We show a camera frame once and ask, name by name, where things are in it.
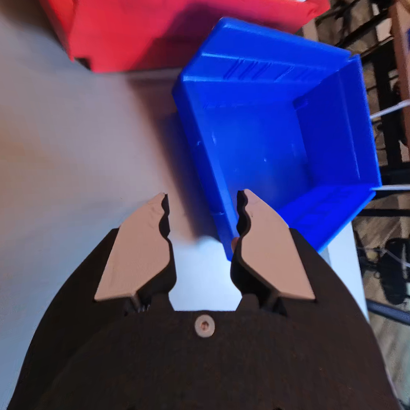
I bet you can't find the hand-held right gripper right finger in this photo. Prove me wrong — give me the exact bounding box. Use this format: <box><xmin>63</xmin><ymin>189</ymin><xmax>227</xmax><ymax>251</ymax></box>
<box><xmin>231</xmin><ymin>188</ymin><xmax>316</xmax><ymax>310</ymax></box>

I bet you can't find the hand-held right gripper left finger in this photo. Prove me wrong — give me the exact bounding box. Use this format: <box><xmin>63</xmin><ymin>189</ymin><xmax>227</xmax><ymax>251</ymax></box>
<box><xmin>94</xmin><ymin>192</ymin><xmax>177</xmax><ymax>313</ymax></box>

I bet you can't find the blue plastic bin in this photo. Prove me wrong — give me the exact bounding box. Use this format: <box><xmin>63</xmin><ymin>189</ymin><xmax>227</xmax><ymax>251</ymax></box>
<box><xmin>172</xmin><ymin>17</ymin><xmax>382</xmax><ymax>262</ymax></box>

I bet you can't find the red plastic tray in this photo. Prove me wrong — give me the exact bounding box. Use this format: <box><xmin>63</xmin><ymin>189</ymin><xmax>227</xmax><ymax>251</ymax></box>
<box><xmin>40</xmin><ymin>0</ymin><xmax>331</xmax><ymax>73</ymax></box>

